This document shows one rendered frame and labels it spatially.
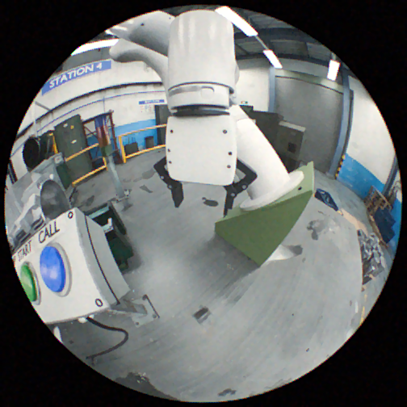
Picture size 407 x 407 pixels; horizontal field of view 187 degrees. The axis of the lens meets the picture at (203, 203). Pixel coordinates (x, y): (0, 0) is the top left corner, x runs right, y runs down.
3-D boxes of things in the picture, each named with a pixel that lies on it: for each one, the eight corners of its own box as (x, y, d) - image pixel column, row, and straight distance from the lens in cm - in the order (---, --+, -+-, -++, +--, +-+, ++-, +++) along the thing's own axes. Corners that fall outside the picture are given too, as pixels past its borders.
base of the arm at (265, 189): (255, 194, 46) (228, 151, 47) (302, 169, 41) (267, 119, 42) (228, 219, 30) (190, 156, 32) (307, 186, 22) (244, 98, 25)
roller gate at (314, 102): (334, 177, 711) (350, 94, 773) (336, 180, 663) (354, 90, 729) (269, 147, 708) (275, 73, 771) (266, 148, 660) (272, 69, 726)
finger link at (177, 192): (181, 169, 22) (184, 199, 26) (165, 168, 24) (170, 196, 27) (173, 177, 20) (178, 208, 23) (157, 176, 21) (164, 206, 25)
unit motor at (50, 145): (40, 206, 106) (17, 147, 107) (55, 185, 132) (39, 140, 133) (63, 189, 91) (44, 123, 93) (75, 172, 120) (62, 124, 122)
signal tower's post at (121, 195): (116, 203, 66) (90, 117, 58) (115, 195, 73) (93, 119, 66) (130, 196, 65) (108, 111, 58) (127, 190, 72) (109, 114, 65)
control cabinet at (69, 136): (77, 197, 380) (52, 127, 373) (79, 190, 424) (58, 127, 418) (98, 185, 363) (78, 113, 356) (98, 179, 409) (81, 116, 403)
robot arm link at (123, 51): (228, 100, 40) (182, 130, 38) (220, 104, 51) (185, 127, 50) (135, 20, 63) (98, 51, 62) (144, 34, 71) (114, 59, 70)
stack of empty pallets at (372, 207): (380, 226, 669) (392, 207, 660) (370, 216, 612) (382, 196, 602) (372, 210, 763) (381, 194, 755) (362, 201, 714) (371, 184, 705)
